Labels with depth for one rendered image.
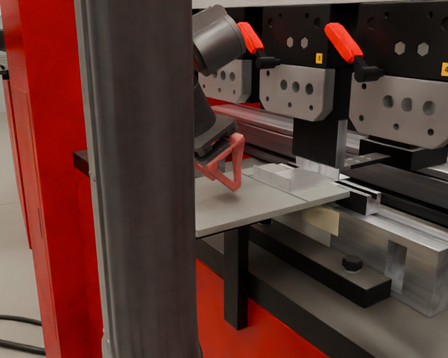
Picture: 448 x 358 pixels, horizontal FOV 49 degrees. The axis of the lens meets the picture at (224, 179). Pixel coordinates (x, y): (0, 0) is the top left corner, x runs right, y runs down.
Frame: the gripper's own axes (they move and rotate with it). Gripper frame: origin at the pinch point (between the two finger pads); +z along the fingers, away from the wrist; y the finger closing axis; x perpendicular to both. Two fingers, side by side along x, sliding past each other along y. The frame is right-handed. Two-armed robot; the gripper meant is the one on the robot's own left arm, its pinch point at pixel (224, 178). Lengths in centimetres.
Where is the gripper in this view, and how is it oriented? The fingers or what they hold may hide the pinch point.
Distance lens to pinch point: 69.6
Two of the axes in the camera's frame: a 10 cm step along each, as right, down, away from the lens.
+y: -5.4, -2.7, 8.0
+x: -7.4, 6.0, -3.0
